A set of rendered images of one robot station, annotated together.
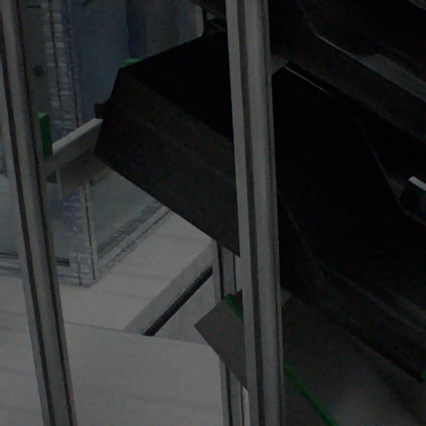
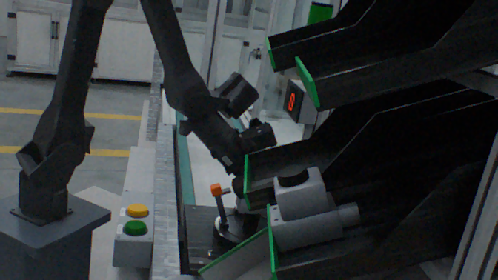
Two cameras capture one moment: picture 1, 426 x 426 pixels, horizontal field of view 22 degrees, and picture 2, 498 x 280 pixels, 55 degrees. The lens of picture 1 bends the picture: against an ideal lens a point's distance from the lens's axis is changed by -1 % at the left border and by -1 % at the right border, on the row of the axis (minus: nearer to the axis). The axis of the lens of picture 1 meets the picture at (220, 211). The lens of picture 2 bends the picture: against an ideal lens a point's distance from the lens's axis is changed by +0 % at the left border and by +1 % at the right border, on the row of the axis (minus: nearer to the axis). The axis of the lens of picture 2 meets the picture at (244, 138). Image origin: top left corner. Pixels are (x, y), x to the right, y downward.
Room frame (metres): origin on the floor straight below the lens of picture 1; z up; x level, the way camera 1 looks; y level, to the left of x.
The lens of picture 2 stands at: (1.10, -0.50, 1.43)
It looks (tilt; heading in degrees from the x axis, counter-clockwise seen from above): 18 degrees down; 144
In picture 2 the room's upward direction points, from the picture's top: 9 degrees clockwise
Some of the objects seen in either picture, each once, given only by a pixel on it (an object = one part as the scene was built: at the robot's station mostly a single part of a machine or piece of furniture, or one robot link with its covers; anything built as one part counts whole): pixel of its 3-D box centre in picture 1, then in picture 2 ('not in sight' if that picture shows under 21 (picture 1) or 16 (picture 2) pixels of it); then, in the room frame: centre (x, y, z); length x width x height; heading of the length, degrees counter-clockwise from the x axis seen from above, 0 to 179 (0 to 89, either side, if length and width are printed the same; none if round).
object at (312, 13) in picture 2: not in sight; (319, 18); (0.32, 0.21, 1.38); 0.05 x 0.05 x 0.05
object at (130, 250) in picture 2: not in sight; (135, 225); (0.28, -0.14, 0.93); 0.21 x 0.07 x 0.06; 156
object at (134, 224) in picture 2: not in sight; (135, 229); (0.35, -0.17, 0.96); 0.04 x 0.04 x 0.02
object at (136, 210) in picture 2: not in sight; (137, 212); (0.28, -0.14, 0.96); 0.04 x 0.04 x 0.02
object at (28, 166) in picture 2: not in sight; (46, 155); (0.41, -0.35, 1.15); 0.09 x 0.07 x 0.06; 3
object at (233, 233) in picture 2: not in sight; (249, 231); (0.45, 0.02, 0.98); 0.14 x 0.14 x 0.02
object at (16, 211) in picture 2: not in sight; (44, 194); (0.42, -0.35, 1.09); 0.07 x 0.07 x 0.06; 30
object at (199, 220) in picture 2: not in sight; (247, 240); (0.45, 0.02, 0.96); 0.24 x 0.24 x 0.02; 66
